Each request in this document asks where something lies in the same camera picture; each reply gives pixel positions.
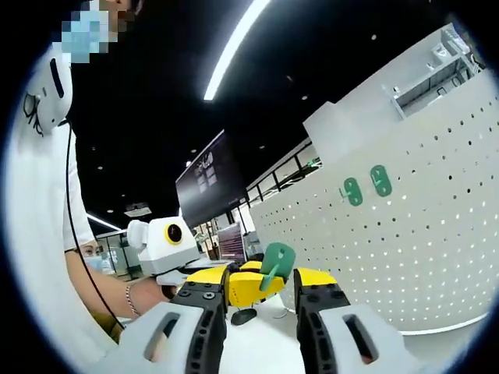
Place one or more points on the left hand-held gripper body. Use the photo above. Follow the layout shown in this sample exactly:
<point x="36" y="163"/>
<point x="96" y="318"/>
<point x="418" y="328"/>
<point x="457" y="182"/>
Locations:
<point x="163" y="253"/>

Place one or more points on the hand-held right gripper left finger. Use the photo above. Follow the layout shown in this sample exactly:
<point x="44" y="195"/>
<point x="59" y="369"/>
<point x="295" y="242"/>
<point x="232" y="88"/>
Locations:
<point x="156" y="343"/>

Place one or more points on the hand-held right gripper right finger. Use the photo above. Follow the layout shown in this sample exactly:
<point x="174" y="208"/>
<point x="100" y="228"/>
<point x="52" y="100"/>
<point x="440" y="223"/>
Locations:
<point x="374" y="343"/>

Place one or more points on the green hook assembly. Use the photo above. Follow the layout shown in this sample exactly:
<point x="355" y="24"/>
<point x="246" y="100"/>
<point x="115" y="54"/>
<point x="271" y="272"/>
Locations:
<point x="352" y="192"/>
<point x="278" y="255"/>
<point x="381" y="181"/>

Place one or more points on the white perforated mounting plate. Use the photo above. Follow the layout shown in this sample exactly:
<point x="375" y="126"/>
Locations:
<point x="429" y="233"/>

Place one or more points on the person's left hand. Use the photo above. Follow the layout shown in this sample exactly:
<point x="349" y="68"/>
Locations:
<point x="150" y="296"/>

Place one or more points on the black computer mouse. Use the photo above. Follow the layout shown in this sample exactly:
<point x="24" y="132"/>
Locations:
<point x="243" y="316"/>

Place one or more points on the purple display stand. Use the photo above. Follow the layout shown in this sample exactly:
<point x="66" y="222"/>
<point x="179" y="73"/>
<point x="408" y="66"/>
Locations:
<point x="232" y="241"/>

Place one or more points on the ceiling air conditioner unit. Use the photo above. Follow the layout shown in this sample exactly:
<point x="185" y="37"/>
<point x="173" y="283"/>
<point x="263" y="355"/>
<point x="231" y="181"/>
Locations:
<point x="138" y="210"/>

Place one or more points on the linear ceiling light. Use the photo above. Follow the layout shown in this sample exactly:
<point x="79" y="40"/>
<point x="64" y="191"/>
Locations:
<point x="233" y="50"/>
<point x="103" y="221"/>

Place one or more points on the white partition panel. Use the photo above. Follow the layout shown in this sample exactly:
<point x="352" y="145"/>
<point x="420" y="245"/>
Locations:
<point x="319" y="124"/>

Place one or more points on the white chest device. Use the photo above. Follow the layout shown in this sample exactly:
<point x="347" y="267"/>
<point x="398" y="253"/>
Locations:
<point x="47" y="97"/>

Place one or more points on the white storage shelf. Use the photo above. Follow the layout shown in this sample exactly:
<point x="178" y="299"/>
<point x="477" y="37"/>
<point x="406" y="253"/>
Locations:
<point x="436" y="78"/>

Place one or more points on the large dark wall screen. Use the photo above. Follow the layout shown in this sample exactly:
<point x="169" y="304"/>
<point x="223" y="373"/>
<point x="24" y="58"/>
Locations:
<point x="210" y="183"/>

